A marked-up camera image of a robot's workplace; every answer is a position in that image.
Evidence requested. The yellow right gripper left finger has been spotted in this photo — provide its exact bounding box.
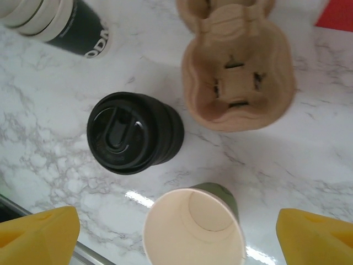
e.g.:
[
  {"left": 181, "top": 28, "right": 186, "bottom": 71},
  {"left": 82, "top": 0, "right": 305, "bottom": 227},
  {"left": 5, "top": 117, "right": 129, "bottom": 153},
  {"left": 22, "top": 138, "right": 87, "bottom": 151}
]
[{"left": 0, "top": 205, "right": 81, "bottom": 265}]

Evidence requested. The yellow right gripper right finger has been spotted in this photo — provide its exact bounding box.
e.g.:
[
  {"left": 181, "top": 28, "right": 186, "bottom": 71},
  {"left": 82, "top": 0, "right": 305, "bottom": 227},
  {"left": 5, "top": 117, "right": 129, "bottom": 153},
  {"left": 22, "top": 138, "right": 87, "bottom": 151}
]
[{"left": 276, "top": 208, "right": 353, "bottom": 265}]

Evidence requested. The green paper coffee cup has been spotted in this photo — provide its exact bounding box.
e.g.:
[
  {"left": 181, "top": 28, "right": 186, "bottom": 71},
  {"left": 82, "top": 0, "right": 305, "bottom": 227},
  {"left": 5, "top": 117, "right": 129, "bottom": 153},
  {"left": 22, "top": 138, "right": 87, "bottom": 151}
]
[{"left": 143, "top": 182, "right": 248, "bottom": 265}]

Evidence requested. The red white paper bag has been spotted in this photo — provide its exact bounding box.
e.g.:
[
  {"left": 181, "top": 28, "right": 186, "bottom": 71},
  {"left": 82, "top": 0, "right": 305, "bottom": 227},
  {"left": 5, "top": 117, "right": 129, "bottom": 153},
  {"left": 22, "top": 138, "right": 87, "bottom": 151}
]
[{"left": 314, "top": 0, "right": 353, "bottom": 28}]

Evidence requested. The brown pulp cup carrier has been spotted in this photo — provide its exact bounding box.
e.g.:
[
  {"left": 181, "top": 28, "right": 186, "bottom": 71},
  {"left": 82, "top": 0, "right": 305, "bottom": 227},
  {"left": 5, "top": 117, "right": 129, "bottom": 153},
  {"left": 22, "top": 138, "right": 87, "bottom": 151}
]
[{"left": 176, "top": 0, "right": 298, "bottom": 133}]

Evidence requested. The white lidded paper cup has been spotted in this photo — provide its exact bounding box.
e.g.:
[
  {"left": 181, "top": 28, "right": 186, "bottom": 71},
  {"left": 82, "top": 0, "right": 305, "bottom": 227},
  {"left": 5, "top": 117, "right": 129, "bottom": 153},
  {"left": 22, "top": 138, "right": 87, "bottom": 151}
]
[{"left": 0, "top": 0, "right": 111, "bottom": 59}]

